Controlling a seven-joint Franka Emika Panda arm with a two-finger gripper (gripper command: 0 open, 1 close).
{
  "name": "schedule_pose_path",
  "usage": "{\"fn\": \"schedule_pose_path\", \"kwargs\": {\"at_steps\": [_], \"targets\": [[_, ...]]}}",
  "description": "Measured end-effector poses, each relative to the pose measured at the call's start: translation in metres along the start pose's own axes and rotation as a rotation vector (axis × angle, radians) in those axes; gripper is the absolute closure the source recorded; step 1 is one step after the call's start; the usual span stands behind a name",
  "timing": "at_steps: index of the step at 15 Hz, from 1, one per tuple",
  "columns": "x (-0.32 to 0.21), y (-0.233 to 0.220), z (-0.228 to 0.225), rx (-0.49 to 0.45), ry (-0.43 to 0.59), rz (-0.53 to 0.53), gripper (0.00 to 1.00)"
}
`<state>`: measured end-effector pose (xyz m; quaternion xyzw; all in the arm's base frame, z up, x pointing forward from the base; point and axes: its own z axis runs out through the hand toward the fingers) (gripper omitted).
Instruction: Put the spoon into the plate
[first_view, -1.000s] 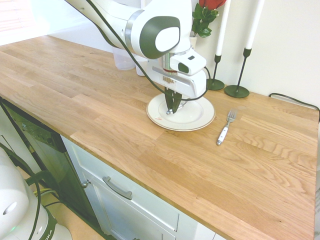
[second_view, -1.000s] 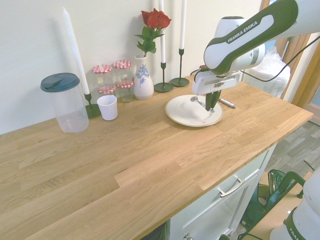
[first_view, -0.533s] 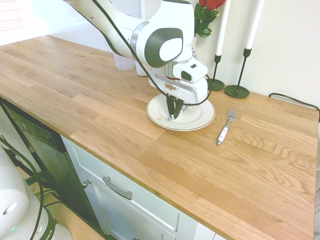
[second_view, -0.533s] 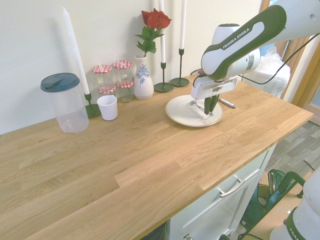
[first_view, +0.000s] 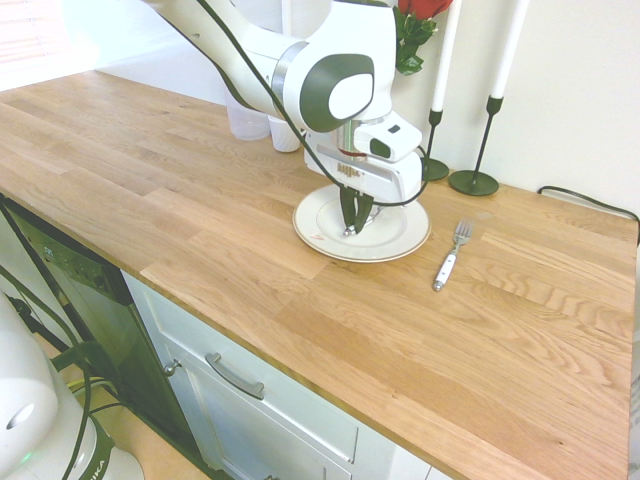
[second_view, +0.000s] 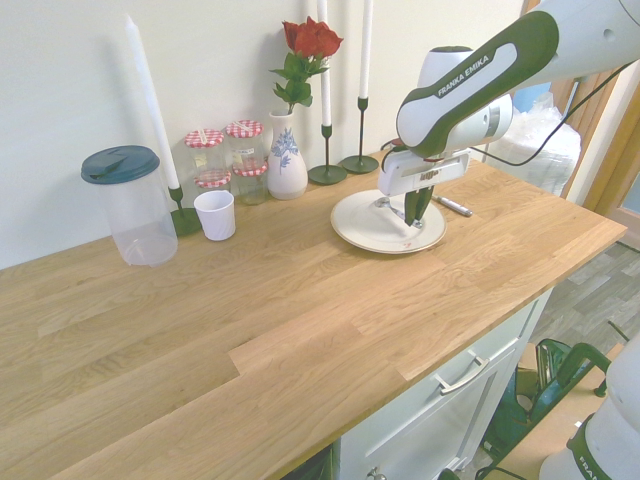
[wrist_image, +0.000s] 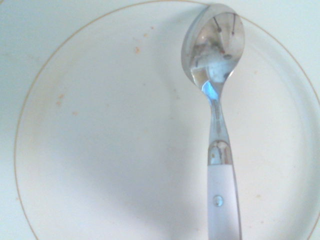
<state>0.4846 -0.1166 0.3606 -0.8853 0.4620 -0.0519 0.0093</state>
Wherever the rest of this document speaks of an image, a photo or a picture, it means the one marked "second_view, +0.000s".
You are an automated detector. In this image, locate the glass jar red checkered lid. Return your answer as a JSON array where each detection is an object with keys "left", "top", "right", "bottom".
[
  {"left": 224, "top": 119, "right": 265, "bottom": 171},
  {"left": 232, "top": 162, "right": 270, "bottom": 207},
  {"left": 193, "top": 169, "right": 233, "bottom": 195},
  {"left": 184, "top": 128, "right": 225, "bottom": 177}
]

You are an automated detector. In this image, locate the straight white candle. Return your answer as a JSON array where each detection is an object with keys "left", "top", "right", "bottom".
[
  {"left": 358, "top": 0, "right": 375, "bottom": 99},
  {"left": 316, "top": 0, "right": 332, "bottom": 127}
]

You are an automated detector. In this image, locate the white kitchen cabinet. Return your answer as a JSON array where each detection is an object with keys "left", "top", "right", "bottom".
[{"left": 279, "top": 284, "right": 556, "bottom": 480}]

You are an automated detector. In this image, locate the black cable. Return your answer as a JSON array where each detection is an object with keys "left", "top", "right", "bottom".
[{"left": 382, "top": 64, "right": 627, "bottom": 169}]

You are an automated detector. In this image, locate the light wooden base board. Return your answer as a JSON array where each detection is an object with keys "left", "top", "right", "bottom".
[{"left": 499, "top": 344, "right": 640, "bottom": 480}]

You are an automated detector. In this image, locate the red rose with green leaves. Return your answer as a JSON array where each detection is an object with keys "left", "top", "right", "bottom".
[{"left": 269, "top": 16, "right": 345, "bottom": 115}]

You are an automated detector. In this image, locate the metal drawer handle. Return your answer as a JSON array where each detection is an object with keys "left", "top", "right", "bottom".
[{"left": 433, "top": 349, "right": 490, "bottom": 396}]

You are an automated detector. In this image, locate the white ribbed plastic cup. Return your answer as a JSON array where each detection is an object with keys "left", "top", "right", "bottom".
[{"left": 193, "top": 190, "right": 237, "bottom": 243}]

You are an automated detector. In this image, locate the tall dark green candle holder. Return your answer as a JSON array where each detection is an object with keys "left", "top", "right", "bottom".
[
  {"left": 307, "top": 123, "right": 348, "bottom": 186},
  {"left": 339, "top": 96, "right": 380, "bottom": 175}
]

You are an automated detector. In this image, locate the short dark green candle holder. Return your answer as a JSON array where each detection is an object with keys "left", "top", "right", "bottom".
[{"left": 168, "top": 185, "right": 204, "bottom": 238}]

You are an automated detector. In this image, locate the metal spoon with white handle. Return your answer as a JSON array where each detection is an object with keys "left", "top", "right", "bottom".
[{"left": 374, "top": 197, "right": 425, "bottom": 230}]

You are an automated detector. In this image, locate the white vase with blue flower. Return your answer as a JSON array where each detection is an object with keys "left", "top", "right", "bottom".
[{"left": 266, "top": 109, "right": 309, "bottom": 201}]

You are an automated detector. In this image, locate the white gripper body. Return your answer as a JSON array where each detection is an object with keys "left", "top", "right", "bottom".
[{"left": 376, "top": 148, "right": 472, "bottom": 197}]

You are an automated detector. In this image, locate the long tilted white candle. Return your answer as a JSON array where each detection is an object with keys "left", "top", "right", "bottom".
[{"left": 124, "top": 13, "right": 180, "bottom": 191}]

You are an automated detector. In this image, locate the silver pen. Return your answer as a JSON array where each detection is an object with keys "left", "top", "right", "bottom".
[{"left": 432, "top": 194, "right": 474, "bottom": 218}]

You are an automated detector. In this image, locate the white plate with gold rim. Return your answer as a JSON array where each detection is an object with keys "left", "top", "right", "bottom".
[{"left": 329, "top": 188, "right": 448, "bottom": 255}]

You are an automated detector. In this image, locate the clear pitcher with teal lid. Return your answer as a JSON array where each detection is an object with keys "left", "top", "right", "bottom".
[{"left": 80, "top": 144, "right": 180, "bottom": 268}]

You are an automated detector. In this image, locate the green screw clamp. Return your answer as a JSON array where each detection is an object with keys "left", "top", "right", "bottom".
[{"left": 554, "top": 319, "right": 631, "bottom": 396}]

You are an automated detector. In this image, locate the clear bubble wrap roll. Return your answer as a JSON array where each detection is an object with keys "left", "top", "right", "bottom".
[{"left": 487, "top": 89, "right": 584, "bottom": 197}]

